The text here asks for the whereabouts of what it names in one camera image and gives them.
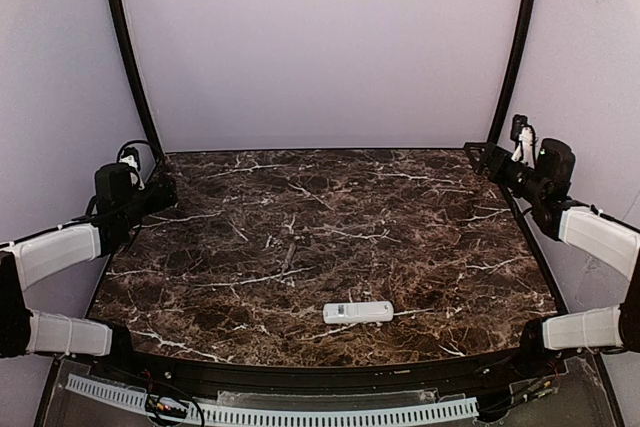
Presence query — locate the white remote control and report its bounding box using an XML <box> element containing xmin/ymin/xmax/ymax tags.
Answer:
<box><xmin>322</xmin><ymin>301</ymin><xmax>394</xmax><ymax>324</ymax></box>

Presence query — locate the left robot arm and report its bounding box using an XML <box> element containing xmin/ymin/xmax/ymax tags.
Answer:
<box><xmin>1</xmin><ymin>162</ymin><xmax>178</xmax><ymax>358</ymax></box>

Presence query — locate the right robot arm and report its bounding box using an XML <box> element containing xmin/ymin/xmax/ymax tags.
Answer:
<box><xmin>464</xmin><ymin>138</ymin><xmax>639</xmax><ymax>356</ymax></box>

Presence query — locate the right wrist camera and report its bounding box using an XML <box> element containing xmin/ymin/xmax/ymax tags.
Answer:
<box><xmin>510</xmin><ymin>114</ymin><xmax>537</xmax><ymax>167</ymax></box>

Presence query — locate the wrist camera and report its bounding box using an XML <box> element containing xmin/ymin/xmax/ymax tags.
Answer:
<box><xmin>116</xmin><ymin>140</ymin><xmax>150</xmax><ymax>172</ymax></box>
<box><xmin>510</xmin><ymin>114</ymin><xmax>537</xmax><ymax>167</ymax></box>

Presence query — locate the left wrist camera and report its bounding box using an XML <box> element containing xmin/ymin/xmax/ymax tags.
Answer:
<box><xmin>116</xmin><ymin>140</ymin><xmax>150</xmax><ymax>172</ymax></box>

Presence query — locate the right black frame post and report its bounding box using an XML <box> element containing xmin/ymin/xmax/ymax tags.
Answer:
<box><xmin>487</xmin><ymin>0</ymin><xmax>535</xmax><ymax>143</ymax></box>

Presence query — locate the black frame post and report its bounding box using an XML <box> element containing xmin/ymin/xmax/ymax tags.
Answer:
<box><xmin>107</xmin><ymin>0</ymin><xmax>164</xmax><ymax>162</ymax></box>
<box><xmin>487</xmin><ymin>0</ymin><xmax>535</xmax><ymax>143</ymax></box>

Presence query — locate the black front table rail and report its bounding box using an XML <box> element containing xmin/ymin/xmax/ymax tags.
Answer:
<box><xmin>59</xmin><ymin>341</ymin><xmax>596</xmax><ymax>398</ymax></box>

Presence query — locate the white slotted cable duct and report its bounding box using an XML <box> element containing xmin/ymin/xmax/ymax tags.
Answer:
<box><xmin>65</xmin><ymin>374</ymin><xmax>479</xmax><ymax>426</ymax></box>

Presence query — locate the left black frame post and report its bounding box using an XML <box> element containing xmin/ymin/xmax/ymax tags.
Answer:
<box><xmin>107</xmin><ymin>0</ymin><xmax>164</xmax><ymax>162</ymax></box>

